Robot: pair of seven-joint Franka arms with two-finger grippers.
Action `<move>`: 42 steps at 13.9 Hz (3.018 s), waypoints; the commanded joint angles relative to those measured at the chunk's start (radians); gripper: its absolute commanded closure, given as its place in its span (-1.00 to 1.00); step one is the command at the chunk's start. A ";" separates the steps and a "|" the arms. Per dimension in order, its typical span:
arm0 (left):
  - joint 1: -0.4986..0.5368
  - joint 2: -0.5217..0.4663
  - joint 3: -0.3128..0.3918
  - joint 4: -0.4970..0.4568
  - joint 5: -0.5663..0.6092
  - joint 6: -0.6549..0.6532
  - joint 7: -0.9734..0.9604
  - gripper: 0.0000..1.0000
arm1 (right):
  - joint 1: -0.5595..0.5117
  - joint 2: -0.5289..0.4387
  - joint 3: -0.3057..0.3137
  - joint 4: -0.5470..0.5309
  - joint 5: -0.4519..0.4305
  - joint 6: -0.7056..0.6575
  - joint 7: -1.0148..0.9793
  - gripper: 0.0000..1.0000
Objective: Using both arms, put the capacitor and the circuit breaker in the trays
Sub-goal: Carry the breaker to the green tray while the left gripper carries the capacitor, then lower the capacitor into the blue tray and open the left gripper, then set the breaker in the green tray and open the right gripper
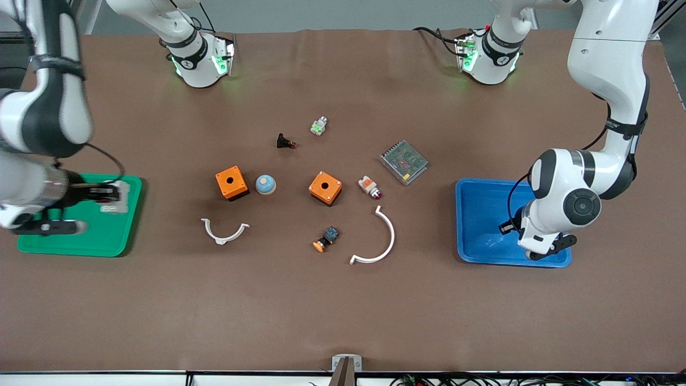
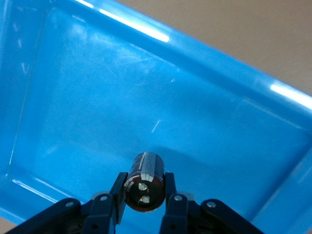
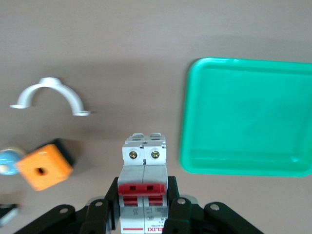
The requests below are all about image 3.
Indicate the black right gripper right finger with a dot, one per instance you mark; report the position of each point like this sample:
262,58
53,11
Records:
180,217

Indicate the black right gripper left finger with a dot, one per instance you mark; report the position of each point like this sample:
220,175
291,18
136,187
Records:
102,214

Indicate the white red circuit breaker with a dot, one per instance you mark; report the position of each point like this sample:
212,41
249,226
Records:
143,170

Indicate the blue dome push button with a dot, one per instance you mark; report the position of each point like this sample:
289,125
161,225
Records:
8,161

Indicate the green plastic tray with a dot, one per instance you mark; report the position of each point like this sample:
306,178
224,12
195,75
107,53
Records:
246,122

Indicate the small white pipe clamp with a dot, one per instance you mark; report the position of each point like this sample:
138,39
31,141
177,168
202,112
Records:
73,97

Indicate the orange button enclosure box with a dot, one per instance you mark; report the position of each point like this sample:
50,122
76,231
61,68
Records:
44,161

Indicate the black red small switch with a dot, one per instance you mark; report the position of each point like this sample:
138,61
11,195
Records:
7,214

